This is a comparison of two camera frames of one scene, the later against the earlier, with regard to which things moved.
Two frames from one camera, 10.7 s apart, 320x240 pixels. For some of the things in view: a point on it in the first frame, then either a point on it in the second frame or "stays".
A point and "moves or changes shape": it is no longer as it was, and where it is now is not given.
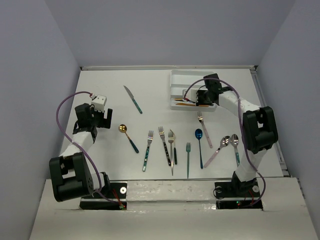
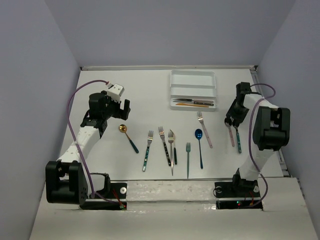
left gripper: x=104 y=123 -> x=120 y=113
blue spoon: x=198 y=134 stays
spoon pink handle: x=224 y=142 -> x=231 y=136
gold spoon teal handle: x=123 y=128 stays
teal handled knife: x=132 y=97 -> x=182 y=100
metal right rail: x=256 y=77 stays
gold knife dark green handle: x=175 y=150 stays
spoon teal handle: x=234 y=140 -> x=238 y=139
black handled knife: x=182 y=100 moves or changes shape
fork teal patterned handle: x=150 y=137 stays
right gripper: x=199 y=102 -> x=240 y=118
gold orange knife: x=191 y=104 stays
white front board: x=178 y=210 stays
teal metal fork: x=188 y=149 stays
